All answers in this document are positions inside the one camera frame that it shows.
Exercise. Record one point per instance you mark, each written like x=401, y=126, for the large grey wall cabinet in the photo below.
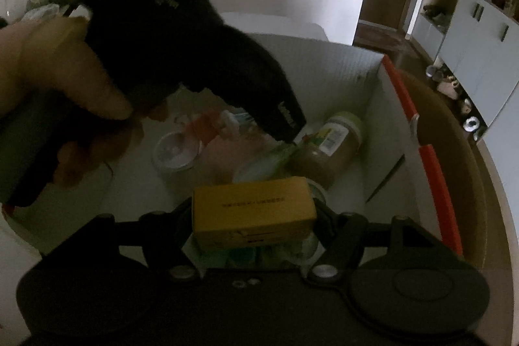
x=478, y=46

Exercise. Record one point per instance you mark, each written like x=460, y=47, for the green tube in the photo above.
x=279, y=155

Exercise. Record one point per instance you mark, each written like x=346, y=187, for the white cardboard box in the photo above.
x=324, y=62

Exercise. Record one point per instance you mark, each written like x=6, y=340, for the clear plastic cup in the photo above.
x=174, y=153

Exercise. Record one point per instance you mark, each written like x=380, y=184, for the yellow small carton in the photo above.
x=251, y=208

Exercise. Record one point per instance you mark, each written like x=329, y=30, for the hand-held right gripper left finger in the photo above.
x=170, y=244

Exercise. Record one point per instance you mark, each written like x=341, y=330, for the brown wooden chair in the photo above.
x=466, y=167

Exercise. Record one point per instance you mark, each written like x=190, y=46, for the brown jar green lid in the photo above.
x=320, y=159

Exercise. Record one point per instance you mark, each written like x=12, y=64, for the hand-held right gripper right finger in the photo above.
x=338, y=240

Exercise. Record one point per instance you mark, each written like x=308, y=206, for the person's left hand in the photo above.
x=48, y=58

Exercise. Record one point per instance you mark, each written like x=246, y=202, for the grey shoes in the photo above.
x=434, y=72

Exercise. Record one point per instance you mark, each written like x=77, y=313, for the white shoes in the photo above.
x=448, y=88

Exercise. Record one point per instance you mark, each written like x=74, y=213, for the pink cup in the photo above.
x=225, y=161

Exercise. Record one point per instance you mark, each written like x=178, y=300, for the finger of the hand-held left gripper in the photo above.
x=279, y=107

